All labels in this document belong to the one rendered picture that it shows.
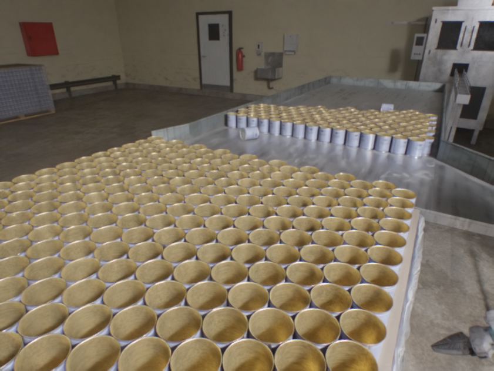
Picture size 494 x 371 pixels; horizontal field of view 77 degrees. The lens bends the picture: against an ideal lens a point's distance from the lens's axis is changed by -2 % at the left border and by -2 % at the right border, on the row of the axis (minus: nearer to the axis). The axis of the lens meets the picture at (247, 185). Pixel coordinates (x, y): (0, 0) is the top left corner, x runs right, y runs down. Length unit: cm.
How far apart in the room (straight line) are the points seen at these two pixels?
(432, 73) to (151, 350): 585
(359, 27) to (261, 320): 735
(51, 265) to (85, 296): 11
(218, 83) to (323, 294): 874
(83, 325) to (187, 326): 17
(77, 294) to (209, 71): 887
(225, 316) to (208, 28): 891
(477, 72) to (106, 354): 594
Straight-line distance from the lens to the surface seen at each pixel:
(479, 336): 135
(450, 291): 266
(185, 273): 65
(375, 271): 69
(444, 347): 138
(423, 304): 248
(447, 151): 162
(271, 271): 64
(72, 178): 114
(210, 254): 69
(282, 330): 56
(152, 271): 67
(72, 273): 71
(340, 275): 67
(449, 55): 604
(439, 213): 117
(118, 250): 74
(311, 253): 70
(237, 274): 64
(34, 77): 834
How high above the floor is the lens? 158
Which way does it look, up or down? 25 degrees down
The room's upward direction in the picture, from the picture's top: straight up
